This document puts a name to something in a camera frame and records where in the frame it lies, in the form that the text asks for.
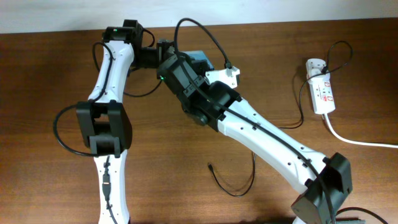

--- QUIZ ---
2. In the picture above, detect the white power strip cord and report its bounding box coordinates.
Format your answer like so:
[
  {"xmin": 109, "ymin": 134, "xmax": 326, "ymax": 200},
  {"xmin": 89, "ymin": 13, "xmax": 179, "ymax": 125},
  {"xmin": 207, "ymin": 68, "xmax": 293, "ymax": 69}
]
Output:
[{"xmin": 322, "ymin": 113, "xmax": 398, "ymax": 149}]

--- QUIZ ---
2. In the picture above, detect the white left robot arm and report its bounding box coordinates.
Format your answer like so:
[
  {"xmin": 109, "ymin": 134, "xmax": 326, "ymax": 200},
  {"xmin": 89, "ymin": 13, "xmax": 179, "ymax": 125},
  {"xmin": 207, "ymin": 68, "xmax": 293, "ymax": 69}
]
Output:
[{"xmin": 76, "ymin": 19, "xmax": 159, "ymax": 223}]

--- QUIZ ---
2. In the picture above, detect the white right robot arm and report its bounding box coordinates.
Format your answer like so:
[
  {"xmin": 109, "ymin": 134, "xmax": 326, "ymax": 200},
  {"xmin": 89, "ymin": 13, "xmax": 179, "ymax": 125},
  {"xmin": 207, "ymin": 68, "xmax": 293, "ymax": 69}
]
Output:
[{"xmin": 157, "ymin": 52, "xmax": 353, "ymax": 223}]

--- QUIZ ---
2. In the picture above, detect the white charger adapter plug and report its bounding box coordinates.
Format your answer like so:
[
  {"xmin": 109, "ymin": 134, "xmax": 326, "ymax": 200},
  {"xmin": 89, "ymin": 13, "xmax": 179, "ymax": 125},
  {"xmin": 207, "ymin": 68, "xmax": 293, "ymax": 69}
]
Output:
[{"xmin": 307, "ymin": 68, "xmax": 330, "ymax": 80}]

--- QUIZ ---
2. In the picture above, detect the white power strip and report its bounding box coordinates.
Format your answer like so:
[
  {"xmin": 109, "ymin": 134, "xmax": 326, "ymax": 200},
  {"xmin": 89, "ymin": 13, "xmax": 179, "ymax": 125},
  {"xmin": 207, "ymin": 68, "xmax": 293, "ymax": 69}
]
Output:
[{"xmin": 305, "ymin": 58, "xmax": 335, "ymax": 114}]

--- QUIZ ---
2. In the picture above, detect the blue Galaxy smartphone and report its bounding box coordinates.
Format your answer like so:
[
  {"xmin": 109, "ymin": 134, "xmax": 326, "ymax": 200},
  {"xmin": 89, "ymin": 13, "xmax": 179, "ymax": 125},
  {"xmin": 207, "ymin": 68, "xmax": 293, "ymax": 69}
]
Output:
[{"xmin": 184, "ymin": 50, "xmax": 215, "ymax": 70}]

